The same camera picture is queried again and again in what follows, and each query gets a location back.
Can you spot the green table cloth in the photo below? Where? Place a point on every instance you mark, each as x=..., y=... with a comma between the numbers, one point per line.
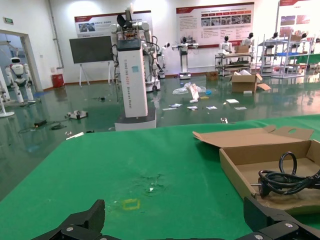
x=100, y=162

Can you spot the white upright carton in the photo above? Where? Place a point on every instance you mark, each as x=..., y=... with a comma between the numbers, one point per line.
x=194, y=92

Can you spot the large open cardboard box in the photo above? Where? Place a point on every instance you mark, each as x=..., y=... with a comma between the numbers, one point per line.
x=243, y=83

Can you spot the clear plastic bag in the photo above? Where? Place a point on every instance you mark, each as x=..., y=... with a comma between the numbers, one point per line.
x=181, y=90

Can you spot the small white humanoid robot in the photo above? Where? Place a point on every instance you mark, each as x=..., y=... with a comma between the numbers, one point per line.
x=18, y=75

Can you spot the green exit sign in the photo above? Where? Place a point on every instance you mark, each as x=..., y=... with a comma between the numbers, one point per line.
x=8, y=20

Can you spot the wide red white wall poster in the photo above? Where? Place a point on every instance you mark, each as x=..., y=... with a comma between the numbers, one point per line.
x=215, y=20

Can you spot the small brown cardboard box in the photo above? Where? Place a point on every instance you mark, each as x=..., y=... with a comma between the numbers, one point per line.
x=212, y=75

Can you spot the black power adapter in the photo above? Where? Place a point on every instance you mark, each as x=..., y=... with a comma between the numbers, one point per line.
x=40, y=123

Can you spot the black display screen on stand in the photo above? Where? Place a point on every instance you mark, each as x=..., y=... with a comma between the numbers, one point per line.
x=90, y=48

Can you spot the white robot with spread arms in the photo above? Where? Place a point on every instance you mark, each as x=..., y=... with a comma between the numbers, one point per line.
x=184, y=55

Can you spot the tall white column robot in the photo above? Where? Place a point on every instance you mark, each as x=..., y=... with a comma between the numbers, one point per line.
x=132, y=82

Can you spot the white round stand base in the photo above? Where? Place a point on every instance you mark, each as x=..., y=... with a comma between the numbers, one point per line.
x=3, y=110

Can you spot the white device on floor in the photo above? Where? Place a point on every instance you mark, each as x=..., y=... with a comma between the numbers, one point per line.
x=77, y=114

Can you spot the grey metal shelf rack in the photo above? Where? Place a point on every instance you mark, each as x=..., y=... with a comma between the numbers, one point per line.
x=285, y=57

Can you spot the cardboard box with torn rim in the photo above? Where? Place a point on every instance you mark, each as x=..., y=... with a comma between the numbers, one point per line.
x=250, y=142

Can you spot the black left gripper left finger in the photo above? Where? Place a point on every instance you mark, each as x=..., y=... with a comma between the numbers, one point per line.
x=85, y=222

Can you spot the low metal shelf trolley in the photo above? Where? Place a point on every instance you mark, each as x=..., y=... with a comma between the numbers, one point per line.
x=233, y=62

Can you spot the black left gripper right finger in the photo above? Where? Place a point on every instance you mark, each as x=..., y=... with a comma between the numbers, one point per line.
x=270, y=220

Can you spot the white wall pipe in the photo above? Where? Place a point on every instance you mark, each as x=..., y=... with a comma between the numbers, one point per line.
x=55, y=32

